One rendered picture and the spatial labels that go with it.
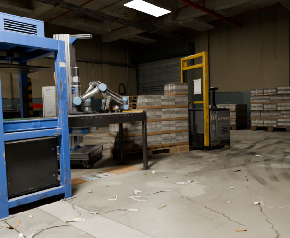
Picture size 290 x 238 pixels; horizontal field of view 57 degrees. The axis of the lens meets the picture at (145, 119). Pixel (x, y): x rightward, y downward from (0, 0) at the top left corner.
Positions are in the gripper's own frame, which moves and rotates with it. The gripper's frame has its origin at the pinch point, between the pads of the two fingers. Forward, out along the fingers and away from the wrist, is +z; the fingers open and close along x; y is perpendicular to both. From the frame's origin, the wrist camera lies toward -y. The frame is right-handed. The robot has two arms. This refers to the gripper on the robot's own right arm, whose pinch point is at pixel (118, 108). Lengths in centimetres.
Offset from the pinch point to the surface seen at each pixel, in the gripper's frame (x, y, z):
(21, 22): 145, 84, -132
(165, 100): -92, 12, 5
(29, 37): 140, 67, -150
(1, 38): 162, 62, -157
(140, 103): -55, 8, 32
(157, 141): -73, -61, 5
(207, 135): -171, -55, -15
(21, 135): 150, -18, -154
